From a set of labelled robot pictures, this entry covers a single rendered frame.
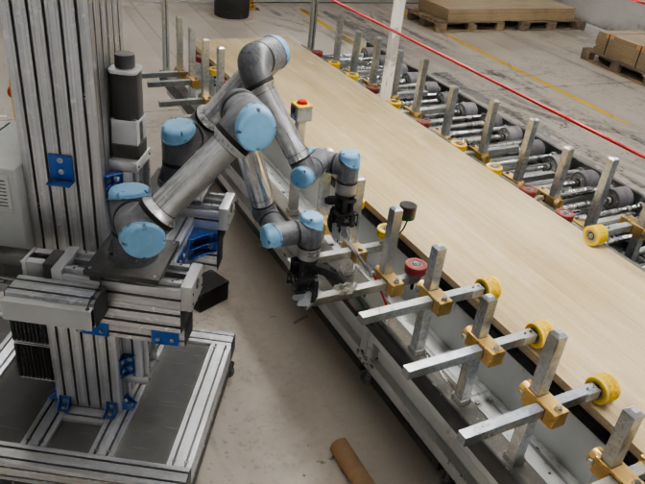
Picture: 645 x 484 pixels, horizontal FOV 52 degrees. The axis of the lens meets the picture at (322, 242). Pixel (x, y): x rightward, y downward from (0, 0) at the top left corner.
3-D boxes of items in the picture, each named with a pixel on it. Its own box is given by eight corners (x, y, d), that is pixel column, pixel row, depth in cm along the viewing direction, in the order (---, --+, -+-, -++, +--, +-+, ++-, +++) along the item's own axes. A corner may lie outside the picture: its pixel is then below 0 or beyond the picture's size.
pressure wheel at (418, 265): (408, 297, 238) (414, 270, 232) (396, 284, 243) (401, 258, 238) (426, 292, 241) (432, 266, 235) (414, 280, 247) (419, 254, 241)
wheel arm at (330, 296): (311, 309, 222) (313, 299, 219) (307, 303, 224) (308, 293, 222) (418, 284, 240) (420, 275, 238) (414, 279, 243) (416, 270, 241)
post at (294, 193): (290, 215, 299) (298, 121, 276) (285, 210, 303) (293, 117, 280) (298, 214, 301) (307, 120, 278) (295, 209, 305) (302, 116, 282)
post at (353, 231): (343, 286, 265) (358, 179, 240) (339, 281, 268) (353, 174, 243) (350, 285, 267) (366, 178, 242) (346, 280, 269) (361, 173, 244)
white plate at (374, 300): (386, 326, 237) (391, 303, 232) (351, 286, 256) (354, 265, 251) (388, 326, 238) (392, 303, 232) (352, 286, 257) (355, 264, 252)
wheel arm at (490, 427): (464, 448, 162) (466, 438, 160) (455, 438, 165) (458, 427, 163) (607, 395, 184) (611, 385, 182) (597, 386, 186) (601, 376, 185)
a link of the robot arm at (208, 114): (168, 133, 242) (255, 33, 210) (191, 121, 254) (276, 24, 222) (190, 158, 243) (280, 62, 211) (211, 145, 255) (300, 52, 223)
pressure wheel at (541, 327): (540, 324, 198) (521, 322, 205) (544, 350, 198) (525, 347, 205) (556, 320, 200) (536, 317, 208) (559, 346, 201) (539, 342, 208)
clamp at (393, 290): (391, 298, 232) (393, 286, 229) (370, 277, 242) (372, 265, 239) (404, 295, 234) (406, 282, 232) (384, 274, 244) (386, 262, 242)
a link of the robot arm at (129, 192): (148, 214, 202) (146, 174, 195) (157, 236, 192) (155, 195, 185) (107, 219, 197) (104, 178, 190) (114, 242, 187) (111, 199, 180)
